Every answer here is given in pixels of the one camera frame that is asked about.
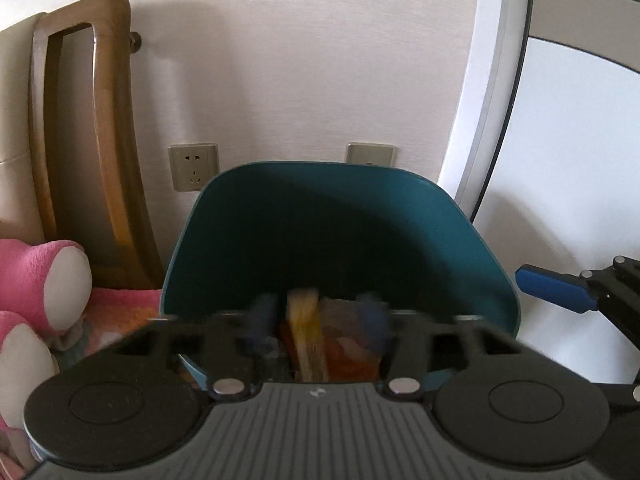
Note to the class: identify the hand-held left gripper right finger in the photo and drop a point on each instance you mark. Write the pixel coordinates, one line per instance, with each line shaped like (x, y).
(376, 325)

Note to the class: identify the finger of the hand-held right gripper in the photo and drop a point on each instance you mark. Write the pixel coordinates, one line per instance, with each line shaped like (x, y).
(550, 285)
(620, 394)

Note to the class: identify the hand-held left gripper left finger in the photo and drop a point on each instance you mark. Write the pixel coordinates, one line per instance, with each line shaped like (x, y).
(262, 317)

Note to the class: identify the yellow wrapper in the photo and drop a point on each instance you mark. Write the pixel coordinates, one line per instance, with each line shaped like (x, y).
(306, 330)

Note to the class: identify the teal trash bin deer print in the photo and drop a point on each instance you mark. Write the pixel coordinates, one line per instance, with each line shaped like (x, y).
(340, 230)

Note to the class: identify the clear plastic wrapper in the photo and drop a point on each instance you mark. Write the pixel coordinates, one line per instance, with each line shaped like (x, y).
(340, 316)

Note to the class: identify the orange snack packet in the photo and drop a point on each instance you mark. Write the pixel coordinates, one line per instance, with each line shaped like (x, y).
(350, 360)

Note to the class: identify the pink blanket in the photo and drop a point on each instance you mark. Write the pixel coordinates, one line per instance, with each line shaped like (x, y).
(120, 315)

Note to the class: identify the white door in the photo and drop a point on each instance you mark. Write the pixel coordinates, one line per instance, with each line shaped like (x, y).
(575, 135)

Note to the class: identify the wooden chair back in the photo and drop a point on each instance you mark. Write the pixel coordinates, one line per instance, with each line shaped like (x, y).
(107, 160)

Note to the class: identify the pink and white plush toy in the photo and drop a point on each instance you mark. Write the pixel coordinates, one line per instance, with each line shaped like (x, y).
(35, 285)

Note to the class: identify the beige padded headboard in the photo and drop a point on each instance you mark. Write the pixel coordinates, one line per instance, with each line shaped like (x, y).
(20, 135)

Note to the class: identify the beige wall socket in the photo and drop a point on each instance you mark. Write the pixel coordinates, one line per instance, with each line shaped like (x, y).
(194, 167)
(371, 154)

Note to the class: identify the white door frame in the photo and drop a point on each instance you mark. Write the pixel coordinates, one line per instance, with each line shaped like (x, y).
(487, 85)

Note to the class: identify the dark wall door stopper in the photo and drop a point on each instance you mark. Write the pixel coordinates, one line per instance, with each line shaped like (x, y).
(135, 40)

